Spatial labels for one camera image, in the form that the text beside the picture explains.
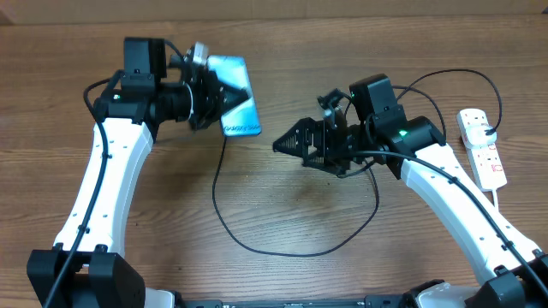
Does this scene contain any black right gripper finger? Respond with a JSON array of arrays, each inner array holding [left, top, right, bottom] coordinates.
[[272, 118, 319, 155], [302, 149, 343, 174]]

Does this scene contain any blue Galaxy smartphone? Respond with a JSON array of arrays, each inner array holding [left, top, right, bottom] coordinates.
[[207, 55, 262, 138]]

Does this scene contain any black USB charging cable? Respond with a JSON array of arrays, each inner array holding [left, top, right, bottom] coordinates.
[[211, 68, 503, 258]]

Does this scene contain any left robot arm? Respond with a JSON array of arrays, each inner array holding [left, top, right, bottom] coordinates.
[[27, 38, 253, 307]]

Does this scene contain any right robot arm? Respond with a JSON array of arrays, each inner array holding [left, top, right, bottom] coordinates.
[[273, 74, 547, 307]]

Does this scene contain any white charger plug adapter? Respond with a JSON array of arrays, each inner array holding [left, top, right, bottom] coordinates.
[[463, 124, 497, 149]]

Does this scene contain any white power strip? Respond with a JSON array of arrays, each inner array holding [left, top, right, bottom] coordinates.
[[456, 109, 507, 192]]

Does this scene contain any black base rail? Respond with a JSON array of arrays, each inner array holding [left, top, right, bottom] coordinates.
[[175, 294, 416, 308]]

